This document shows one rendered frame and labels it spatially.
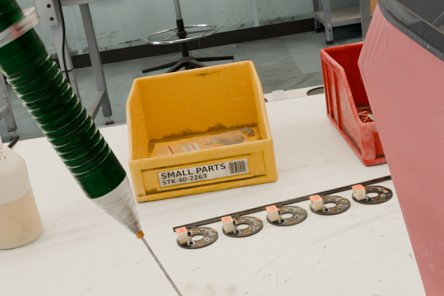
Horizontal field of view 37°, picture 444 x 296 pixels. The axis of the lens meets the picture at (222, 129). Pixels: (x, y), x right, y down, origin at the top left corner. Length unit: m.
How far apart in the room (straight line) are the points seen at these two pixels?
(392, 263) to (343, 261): 0.02
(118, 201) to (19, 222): 0.28
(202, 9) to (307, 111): 4.02
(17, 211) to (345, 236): 0.20
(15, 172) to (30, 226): 0.04
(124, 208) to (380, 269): 0.21
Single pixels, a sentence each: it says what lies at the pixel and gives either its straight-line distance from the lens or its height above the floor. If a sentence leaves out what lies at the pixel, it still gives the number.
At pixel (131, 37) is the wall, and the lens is 4.66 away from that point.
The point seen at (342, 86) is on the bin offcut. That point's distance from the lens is 0.50.
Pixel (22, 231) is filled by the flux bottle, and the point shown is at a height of 0.76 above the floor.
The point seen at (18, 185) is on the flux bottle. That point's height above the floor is 0.79.
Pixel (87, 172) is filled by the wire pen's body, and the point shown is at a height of 0.88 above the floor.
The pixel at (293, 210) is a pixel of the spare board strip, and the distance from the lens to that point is 0.42.
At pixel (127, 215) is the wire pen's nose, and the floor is 0.87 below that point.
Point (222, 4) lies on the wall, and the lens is 4.60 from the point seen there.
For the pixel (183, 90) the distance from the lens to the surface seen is 0.56.
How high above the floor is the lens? 0.94
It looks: 19 degrees down
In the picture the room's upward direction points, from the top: 9 degrees counter-clockwise
